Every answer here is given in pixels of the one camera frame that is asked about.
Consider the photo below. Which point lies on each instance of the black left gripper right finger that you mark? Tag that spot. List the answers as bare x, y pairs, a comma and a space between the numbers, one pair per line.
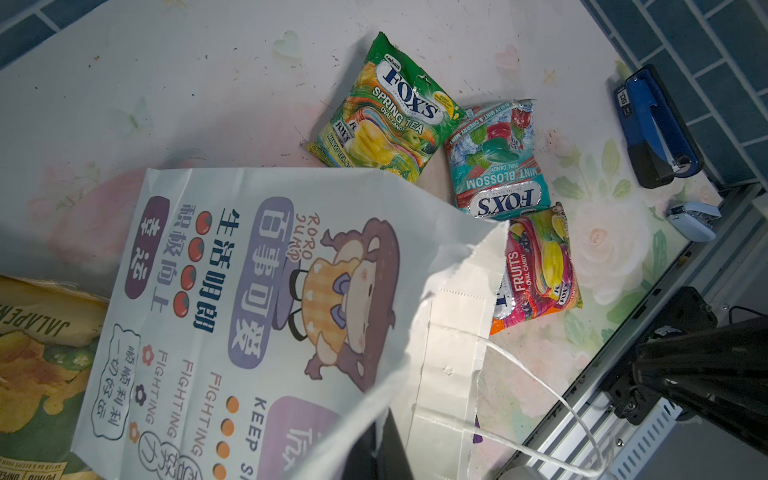
391, 459

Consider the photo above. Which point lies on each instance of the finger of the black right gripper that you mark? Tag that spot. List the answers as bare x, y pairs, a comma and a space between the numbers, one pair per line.
736, 405
733, 351

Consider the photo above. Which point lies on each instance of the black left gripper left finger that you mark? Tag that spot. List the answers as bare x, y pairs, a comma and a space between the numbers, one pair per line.
361, 463

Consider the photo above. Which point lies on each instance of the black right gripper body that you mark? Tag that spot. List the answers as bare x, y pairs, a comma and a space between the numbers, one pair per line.
685, 313

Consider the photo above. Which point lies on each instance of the orange snack packet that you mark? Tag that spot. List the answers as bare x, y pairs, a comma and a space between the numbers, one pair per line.
539, 277

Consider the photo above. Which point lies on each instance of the white patterned paper bag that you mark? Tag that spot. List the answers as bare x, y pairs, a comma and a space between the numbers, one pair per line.
263, 319

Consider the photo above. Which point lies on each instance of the teal Fox's mint blossom candy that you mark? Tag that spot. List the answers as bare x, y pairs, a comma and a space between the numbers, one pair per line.
492, 165

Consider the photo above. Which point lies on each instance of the yellow kettle chips bag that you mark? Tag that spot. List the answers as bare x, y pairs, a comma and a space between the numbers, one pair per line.
49, 337

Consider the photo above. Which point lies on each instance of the green Fox's spring tea candy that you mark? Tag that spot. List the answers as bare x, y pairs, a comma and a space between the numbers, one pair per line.
394, 118

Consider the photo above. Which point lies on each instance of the blue black stapler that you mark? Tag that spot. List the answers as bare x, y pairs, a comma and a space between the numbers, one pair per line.
660, 146

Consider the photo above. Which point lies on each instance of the aluminium front rail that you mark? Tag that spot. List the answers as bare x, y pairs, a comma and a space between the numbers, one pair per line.
662, 263

